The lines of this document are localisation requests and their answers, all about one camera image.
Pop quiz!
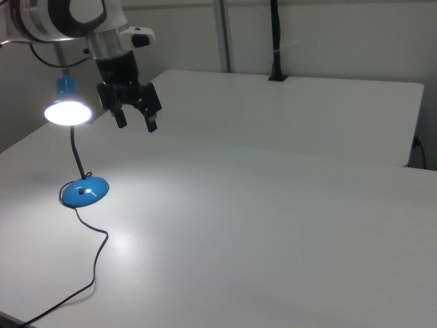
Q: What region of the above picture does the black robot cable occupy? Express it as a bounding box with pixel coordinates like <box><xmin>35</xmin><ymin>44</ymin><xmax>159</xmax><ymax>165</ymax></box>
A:
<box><xmin>28</xmin><ymin>42</ymin><xmax>94</xmax><ymax>68</ymax></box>

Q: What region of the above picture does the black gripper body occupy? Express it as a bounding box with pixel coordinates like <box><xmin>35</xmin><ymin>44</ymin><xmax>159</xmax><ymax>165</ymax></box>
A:
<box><xmin>94</xmin><ymin>50</ymin><xmax>163</xmax><ymax>115</ymax></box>

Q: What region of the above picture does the blue gooseneck desk lamp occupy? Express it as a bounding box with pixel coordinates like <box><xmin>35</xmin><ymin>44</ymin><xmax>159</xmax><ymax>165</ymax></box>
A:
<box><xmin>43</xmin><ymin>75</ymin><xmax>111</xmax><ymax>208</ymax></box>

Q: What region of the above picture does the black wall cable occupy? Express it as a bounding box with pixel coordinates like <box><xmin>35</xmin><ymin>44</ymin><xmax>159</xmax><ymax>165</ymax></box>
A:
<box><xmin>413</xmin><ymin>135</ymin><xmax>427</xmax><ymax>170</ymax></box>

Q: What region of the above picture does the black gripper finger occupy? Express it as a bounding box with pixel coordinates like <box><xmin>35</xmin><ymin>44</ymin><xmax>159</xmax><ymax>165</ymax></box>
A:
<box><xmin>109</xmin><ymin>102</ymin><xmax>128</xmax><ymax>130</ymax></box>
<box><xmin>137</xmin><ymin>101</ymin><xmax>159</xmax><ymax>134</ymax></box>

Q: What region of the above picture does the black clamped camera pole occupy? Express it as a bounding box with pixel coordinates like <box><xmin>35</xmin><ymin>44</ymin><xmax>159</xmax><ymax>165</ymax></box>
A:
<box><xmin>268</xmin><ymin>0</ymin><xmax>290</xmax><ymax>83</ymax></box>

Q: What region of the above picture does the black lamp power cable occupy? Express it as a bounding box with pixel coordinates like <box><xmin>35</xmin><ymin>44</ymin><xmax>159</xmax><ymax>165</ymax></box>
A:
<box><xmin>20</xmin><ymin>170</ymin><xmax>110</xmax><ymax>327</ymax></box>

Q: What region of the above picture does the white side table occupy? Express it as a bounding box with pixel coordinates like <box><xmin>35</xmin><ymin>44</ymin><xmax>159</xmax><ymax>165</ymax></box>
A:
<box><xmin>91</xmin><ymin>69</ymin><xmax>425</xmax><ymax>168</ymax></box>

